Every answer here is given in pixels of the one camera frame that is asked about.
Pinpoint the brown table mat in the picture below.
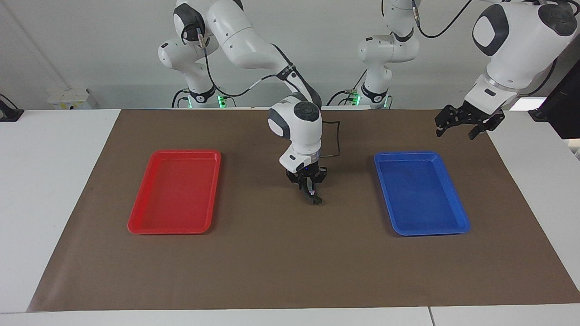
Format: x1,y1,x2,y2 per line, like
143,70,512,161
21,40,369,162
27,108,580,312

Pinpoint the white wall socket box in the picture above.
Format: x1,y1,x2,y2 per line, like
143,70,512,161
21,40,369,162
46,88,97,110

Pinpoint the black monitor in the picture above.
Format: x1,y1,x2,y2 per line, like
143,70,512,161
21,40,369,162
527,59,580,140

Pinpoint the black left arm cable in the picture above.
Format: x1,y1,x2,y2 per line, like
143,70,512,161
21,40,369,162
410,0,474,39

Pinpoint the red plastic tray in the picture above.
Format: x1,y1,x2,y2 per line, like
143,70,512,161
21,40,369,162
127,149,222,235

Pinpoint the black clamp mount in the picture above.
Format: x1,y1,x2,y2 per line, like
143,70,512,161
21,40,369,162
0,93,24,122

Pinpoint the blue plastic tray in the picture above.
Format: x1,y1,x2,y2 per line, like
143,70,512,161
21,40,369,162
374,151,471,237

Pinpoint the curved metal brake shoe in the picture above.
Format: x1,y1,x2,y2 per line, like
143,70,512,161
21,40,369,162
302,178,324,206

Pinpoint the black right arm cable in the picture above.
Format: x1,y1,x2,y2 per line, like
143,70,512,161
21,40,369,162
198,26,342,158

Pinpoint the black base cable bundle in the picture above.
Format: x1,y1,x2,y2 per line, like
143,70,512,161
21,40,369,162
170,86,237,109
326,69,368,107

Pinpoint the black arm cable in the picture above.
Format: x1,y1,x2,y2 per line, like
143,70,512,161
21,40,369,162
410,0,474,39
198,26,342,158

